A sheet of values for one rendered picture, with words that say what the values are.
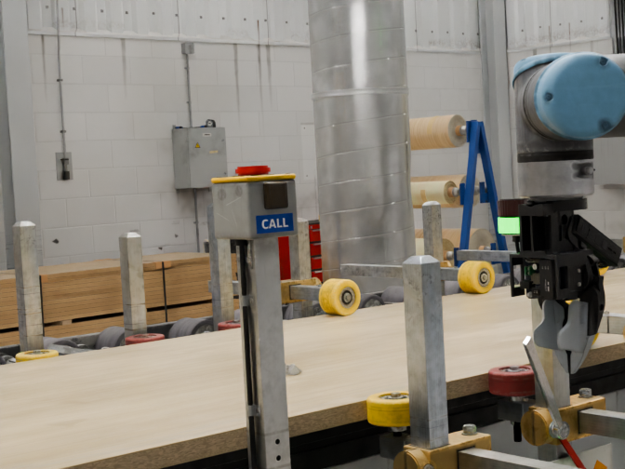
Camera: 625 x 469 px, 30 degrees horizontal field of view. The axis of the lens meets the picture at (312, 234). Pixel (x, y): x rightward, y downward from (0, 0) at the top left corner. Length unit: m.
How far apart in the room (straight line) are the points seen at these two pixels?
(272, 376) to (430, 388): 0.25
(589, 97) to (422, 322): 0.39
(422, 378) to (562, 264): 0.25
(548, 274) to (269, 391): 0.35
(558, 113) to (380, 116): 4.43
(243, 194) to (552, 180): 0.36
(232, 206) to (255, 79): 9.28
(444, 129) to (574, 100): 7.62
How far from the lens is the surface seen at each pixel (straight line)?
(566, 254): 1.39
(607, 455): 1.79
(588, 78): 1.26
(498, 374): 1.78
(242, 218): 1.29
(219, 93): 10.31
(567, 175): 1.39
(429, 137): 8.98
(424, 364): 1.49
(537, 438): 1.69
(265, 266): 1.31
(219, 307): 2.62
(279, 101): 10.74
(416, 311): 1.49
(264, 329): 1.32
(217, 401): 1.70
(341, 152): 5.67
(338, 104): 5.68
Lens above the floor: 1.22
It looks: 3 degrees down
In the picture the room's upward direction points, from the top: 3 degrees counter-clockwise
